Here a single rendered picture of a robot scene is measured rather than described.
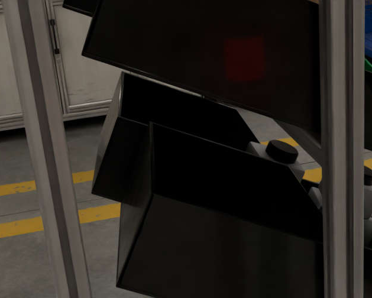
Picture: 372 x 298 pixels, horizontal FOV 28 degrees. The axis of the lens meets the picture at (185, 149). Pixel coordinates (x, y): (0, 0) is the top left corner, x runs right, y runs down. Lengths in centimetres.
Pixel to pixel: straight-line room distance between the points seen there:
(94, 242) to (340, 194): 283
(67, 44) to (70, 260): 397
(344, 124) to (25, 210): 325
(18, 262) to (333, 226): 280
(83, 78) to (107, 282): 178
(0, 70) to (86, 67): 49
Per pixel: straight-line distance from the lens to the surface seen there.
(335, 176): 45
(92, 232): 334
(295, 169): 68
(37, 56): 38
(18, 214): 361
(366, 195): 72
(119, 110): 62
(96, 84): 446
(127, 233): 52
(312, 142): 48
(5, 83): 443
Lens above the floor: 158
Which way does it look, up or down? 23 degrees down
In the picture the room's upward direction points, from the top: 6 degrees counter-clockwise
